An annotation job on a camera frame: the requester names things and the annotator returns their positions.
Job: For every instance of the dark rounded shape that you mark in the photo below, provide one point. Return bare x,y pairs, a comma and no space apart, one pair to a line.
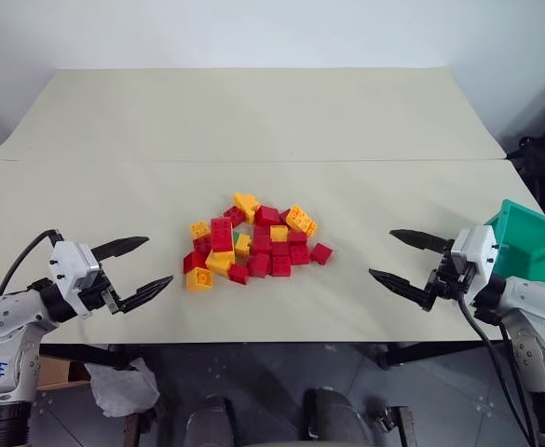
209,423
335,419

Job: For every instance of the green plastic bin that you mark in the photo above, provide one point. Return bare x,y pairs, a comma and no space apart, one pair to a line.
528,242

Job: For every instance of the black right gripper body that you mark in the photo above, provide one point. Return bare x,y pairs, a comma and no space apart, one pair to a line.
449,279

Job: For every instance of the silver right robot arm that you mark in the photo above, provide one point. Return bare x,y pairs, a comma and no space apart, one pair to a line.
533,300

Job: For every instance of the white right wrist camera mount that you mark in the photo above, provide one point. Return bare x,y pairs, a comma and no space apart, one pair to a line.
474,247

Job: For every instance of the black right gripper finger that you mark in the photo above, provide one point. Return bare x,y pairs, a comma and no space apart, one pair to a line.
402,285
421,239

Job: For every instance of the red plastic building brick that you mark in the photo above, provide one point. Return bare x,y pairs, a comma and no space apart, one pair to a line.
222,234

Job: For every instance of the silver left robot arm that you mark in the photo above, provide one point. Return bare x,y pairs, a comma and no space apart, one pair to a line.
2,321

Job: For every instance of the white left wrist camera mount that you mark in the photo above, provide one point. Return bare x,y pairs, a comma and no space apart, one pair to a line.
69,265

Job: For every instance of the black equipment beside table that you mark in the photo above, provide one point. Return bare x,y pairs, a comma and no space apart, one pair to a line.
544,158

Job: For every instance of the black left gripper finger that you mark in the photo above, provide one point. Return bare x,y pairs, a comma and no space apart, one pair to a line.
120,245
144,293

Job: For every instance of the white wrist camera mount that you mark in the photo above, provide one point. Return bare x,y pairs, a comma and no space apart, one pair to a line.
474,247
69,265

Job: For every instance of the white crumpled cloth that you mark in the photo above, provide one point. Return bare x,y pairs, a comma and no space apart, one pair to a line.
123,386

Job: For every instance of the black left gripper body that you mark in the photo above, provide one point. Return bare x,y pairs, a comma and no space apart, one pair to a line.
95,295

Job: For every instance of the green toy block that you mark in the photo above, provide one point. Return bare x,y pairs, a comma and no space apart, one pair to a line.
236,236

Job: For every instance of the black table frame bar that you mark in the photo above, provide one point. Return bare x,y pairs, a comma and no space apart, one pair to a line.
90,355
430,355

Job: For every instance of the metal bracket under table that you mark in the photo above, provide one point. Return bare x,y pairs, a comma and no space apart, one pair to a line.
398,423

